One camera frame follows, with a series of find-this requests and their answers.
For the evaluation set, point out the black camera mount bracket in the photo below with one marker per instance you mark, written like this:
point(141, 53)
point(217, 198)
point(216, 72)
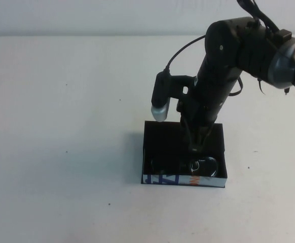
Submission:
point(183, 84)

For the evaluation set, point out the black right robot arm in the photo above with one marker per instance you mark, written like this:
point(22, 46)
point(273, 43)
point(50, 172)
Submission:
point(218, 65)

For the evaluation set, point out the black glasses case printed lining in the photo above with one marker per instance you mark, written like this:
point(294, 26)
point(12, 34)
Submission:
point(162, 141)

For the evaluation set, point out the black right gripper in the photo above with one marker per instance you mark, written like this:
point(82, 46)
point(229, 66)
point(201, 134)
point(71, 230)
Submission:
point(200, 114)

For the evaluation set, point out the black silver-tipped wrist camera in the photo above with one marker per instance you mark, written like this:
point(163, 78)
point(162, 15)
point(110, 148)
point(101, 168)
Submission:
point(160, 101)

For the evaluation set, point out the black frame glasses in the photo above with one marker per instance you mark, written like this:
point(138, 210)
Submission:
point(208, 164)

